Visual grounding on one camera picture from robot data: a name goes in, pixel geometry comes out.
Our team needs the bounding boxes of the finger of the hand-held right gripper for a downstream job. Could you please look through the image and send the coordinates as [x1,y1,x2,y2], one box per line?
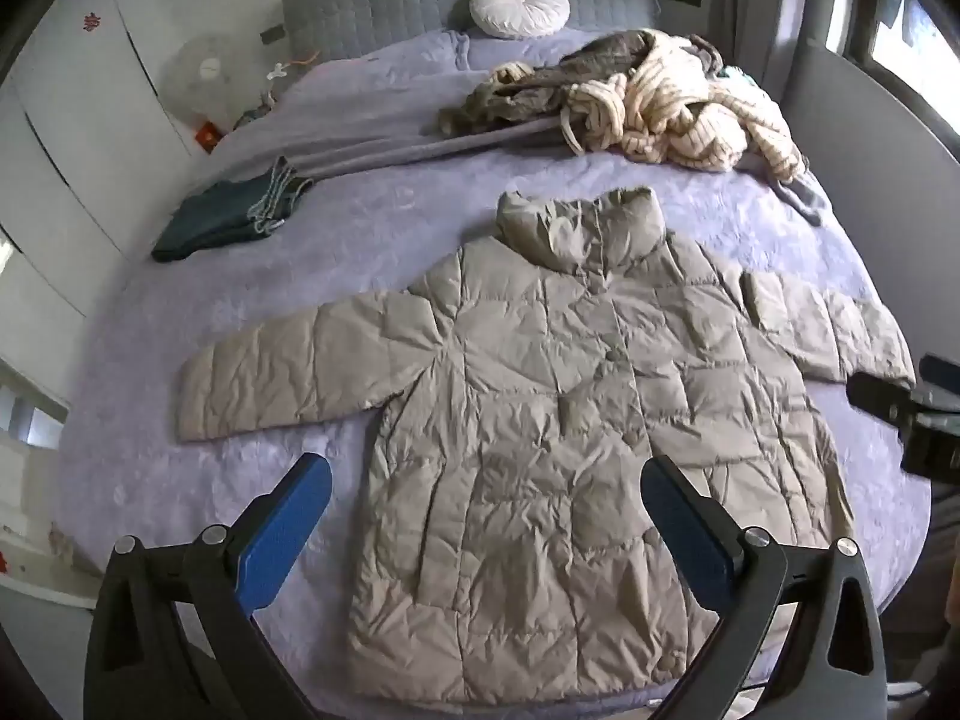
[847,371,920,427]

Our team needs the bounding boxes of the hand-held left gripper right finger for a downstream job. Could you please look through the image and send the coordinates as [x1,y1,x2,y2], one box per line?
[640,455,890,720]

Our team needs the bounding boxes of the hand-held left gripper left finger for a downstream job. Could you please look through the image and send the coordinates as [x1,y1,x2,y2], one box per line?
[84,454,333,720]

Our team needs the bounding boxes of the beige puffer jacket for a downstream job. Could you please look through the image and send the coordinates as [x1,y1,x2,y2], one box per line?
[176,187,917,687]

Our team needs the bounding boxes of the dark teal folded jeans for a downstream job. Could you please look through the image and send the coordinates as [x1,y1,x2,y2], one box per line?
[151,156,314,263]

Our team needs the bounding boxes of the cream striped garment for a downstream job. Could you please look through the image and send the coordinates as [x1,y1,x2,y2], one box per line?
[487,28,807,182]

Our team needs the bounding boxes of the window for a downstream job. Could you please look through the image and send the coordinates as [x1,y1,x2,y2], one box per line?
[825,0,960,117]

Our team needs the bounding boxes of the white wardrobe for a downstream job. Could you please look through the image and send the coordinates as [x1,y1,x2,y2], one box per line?
[0,0,207,320]

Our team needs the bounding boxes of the olive brown garment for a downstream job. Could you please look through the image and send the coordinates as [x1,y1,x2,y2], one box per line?
[439,30,653,137]

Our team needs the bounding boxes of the white electric fan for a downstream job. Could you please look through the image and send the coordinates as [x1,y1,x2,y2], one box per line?
[163,34,242,128]

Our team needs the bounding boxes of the white round pillow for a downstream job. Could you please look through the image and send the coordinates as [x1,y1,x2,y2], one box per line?
[469,0,571,40]

